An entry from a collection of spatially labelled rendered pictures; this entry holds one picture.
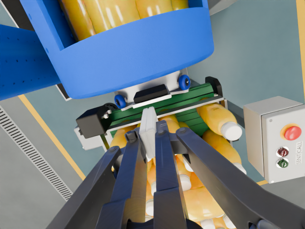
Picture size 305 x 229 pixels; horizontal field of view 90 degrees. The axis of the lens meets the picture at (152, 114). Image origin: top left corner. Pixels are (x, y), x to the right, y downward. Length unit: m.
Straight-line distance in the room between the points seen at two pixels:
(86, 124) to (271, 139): 0.49
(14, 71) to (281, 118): 0.81
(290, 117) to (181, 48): 0.33
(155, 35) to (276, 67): 1.65
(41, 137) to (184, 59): 1.89
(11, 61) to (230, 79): 1.48
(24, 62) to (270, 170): 0.87
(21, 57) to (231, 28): 1.41
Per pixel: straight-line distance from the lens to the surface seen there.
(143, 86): 0.50
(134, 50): 0.18
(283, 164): 0.51
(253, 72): 1.69
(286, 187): 2.62
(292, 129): 0.46
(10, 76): 0.72
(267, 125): 0.44
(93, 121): 0.48
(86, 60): 0.20
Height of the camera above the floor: 1.42
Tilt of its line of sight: 69 degrees down
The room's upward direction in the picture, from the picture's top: 180 degrees clockwise
